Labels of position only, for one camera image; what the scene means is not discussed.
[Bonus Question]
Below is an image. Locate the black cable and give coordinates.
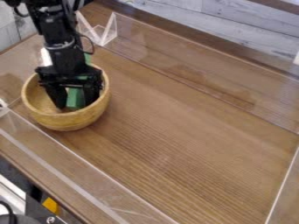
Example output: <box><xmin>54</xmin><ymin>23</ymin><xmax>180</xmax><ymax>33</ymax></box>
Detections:
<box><xmin>0</xmin><ymin>200</ymin><xmax>17</xmax><ymax>224</ymax></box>

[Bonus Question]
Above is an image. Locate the clear acrylic front wall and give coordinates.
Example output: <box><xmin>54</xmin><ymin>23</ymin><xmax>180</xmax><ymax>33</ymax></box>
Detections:
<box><xmin>0</xmin><ymin>101</ymin><xmax>178</xmax><ymax>224</ymax></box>

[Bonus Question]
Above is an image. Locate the brown wooden bowl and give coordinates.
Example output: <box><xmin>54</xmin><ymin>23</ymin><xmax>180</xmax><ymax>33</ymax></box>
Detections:
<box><xmin>21</xmin><ymin>64</ymin><xmax>110</xmax><ymax>131</ymax></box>

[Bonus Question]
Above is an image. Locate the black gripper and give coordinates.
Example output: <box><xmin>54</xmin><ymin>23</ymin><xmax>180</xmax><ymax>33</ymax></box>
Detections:
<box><xmin>34</xmin><ymin>43</ymin><xmax>102</xmax><ymax>109</ymax></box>

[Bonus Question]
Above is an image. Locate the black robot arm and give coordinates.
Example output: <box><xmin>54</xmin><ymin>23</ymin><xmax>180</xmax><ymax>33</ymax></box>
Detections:
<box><xmin>2</xmin><ymin>0</ymin><xmax>102</xmax><ymax>109</ymax></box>

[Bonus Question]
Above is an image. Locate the clear acrylic corner bracket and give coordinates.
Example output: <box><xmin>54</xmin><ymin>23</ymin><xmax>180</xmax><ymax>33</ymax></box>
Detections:
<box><xmin>76</xmin><ymin>11</ymin><xmax>117</xmax><ymax>46</ymax></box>

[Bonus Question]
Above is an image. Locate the green rectangular block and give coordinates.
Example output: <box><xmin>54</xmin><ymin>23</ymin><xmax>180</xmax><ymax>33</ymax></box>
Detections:
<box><xmin>66</xmin><ymin>53</ymin><xmax>90</xmax><ymax>110</ymax></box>

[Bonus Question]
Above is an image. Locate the yellow label on equipment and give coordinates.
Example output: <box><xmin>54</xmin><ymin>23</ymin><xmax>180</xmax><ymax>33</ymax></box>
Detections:
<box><xmin>41</xmin><ymin>198</ymin><xmax>60</xmax><ymax>214</ymax></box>

